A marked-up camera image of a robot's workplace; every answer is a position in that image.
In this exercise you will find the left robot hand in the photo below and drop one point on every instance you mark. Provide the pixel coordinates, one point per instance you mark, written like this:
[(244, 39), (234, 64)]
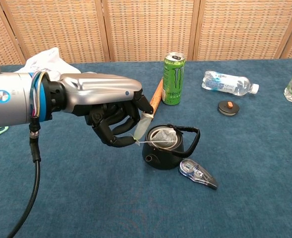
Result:
[(98, 86)]

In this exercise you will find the black teapot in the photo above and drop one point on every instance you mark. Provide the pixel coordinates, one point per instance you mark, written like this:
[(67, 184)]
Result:
[(164, 160)]

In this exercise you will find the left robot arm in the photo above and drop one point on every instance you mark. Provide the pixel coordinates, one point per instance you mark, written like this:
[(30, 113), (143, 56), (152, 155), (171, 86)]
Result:
[(12, 99)]

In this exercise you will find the white cloth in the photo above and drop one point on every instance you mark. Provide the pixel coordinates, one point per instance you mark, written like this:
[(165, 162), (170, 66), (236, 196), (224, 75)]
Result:
[(46, 62)]

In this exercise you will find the black teapot lid orange knob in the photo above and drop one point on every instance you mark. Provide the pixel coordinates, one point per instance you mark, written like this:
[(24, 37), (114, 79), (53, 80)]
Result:
[(228, 108)]

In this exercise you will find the wooden rolling stick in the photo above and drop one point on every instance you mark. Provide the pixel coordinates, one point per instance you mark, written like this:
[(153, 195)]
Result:
[(157, 96)]

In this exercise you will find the green energy drink can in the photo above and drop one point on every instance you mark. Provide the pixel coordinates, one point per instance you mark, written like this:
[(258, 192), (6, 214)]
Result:
[(173, 81)]

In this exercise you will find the woven folding screen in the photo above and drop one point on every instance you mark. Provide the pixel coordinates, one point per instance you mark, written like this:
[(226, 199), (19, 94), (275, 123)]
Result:
[(146, 27)]

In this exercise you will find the blue table mat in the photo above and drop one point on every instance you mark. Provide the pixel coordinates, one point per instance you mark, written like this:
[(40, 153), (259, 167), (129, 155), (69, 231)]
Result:
[(98, 186)]

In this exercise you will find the clear water bottle blue label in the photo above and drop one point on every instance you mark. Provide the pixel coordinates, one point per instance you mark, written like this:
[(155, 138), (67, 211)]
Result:
[(225, 83)]

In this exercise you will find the correction tape dispenser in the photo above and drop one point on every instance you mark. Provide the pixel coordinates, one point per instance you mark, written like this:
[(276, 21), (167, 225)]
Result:
[(194, 171)]

